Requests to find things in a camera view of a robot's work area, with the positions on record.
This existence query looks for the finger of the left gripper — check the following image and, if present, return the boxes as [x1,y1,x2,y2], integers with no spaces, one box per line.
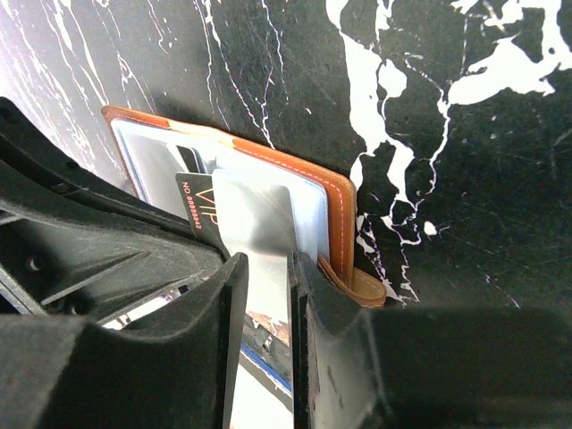
[1,98,223,322]

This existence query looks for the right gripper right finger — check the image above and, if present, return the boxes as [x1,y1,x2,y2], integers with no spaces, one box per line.
[288,253,571,428]

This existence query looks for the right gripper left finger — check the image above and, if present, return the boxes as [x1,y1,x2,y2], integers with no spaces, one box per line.
[1,253,248,428]

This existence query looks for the brown leather card holder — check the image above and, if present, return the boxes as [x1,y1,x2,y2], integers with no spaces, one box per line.
[102,105,386,307]

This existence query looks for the black VIP card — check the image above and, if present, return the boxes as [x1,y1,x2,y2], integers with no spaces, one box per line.
[175,172,230,259]

